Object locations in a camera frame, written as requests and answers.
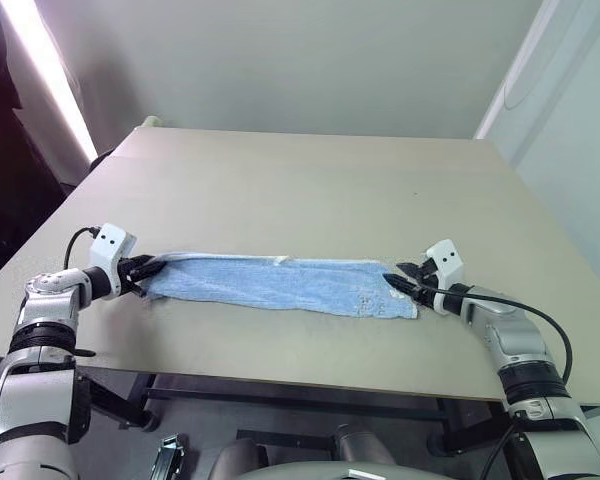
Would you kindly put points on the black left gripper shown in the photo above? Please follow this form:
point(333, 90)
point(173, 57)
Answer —
point(129, 280)

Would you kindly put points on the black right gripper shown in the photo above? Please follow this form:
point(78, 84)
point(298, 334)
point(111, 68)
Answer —
point(427, 295)

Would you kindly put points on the light blue towel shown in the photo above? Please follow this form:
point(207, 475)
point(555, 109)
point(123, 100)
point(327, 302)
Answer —
point(280, 285)

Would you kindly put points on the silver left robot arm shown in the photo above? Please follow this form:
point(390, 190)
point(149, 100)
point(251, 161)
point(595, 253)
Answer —
point(40, 390)

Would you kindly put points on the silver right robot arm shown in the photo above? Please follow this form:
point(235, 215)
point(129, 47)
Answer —
point(520, 340)

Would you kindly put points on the pale green object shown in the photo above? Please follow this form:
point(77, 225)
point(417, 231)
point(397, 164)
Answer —
point(152, 121)

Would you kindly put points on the black caster wheel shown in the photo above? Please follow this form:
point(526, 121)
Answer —
point(150, 421)

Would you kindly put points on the dark curtain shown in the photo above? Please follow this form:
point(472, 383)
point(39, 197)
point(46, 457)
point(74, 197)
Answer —
point(10, 175)

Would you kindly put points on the grey rounded shape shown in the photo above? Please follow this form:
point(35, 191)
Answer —
point(360, 442)

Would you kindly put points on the dark brown rounded shape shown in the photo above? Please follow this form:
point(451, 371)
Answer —
point(240, 460)

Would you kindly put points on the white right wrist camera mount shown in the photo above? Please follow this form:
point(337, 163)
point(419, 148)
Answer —
point(447, 260)

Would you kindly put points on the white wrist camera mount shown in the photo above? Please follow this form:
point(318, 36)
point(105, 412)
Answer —
point(107, 241)
point(447, 260)

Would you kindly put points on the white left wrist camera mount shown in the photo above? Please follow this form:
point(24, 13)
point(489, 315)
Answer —
point(107, 241)

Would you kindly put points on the black metal table frame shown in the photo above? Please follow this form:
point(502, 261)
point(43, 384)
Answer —
point(280, 396)

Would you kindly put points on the shiny metal bracket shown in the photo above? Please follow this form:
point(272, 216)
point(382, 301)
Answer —
point(171, 455)

